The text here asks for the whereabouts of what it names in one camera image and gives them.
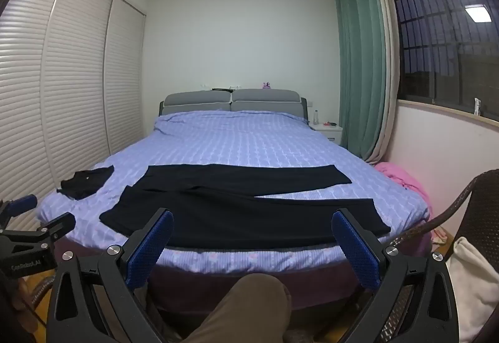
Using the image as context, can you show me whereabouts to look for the beige curtain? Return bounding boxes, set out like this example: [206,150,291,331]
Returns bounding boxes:
[366,0,403,166]

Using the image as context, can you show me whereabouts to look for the white louvered wardrobe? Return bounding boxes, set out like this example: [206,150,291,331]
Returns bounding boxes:
[0,0,148,219]

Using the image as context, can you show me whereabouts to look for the grey headboard cushion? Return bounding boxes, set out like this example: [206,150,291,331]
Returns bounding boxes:
[162,91,233,116]
[231,89,303,113]

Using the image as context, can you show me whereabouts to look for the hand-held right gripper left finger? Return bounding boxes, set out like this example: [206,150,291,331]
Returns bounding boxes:
[47,207,175,343]

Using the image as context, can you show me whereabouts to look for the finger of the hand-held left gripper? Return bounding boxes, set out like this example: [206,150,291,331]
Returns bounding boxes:
[0,194,38,230]
[0,212,77,247]

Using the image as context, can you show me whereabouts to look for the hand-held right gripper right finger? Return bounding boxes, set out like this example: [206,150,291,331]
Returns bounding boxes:
[331,208,461,343]

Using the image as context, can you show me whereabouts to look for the brown wicker chair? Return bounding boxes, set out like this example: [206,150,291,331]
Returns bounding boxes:
[374,169,499,343]

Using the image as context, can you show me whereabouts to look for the white nightstand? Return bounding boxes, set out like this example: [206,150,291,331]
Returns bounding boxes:
[310,122,344,149]

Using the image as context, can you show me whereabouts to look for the barred window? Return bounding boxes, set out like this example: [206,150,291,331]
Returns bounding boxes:
[390,0,499,119]

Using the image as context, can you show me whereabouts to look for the pink blanket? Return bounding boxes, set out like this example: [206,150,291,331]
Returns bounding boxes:
[374,161,434,213]

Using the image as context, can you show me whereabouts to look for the bed with purple floral sheet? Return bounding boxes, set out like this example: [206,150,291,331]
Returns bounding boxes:
[35,89,431,312]

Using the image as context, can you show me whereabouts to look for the black pants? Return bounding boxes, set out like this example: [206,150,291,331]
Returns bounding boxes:
[99,164,391,250]

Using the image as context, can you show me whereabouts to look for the small black folded garment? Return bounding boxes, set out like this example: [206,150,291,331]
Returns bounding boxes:
[56,166,115,200]

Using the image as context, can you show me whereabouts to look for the person's leg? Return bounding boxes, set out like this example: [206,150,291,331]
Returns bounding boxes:
[182,273,293,343]

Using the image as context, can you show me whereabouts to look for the white cloth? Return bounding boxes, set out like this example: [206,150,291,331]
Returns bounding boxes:
[444,237,499,325]

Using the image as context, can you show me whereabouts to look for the green curtain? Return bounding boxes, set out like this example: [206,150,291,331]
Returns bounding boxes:
[334,0,398,164]

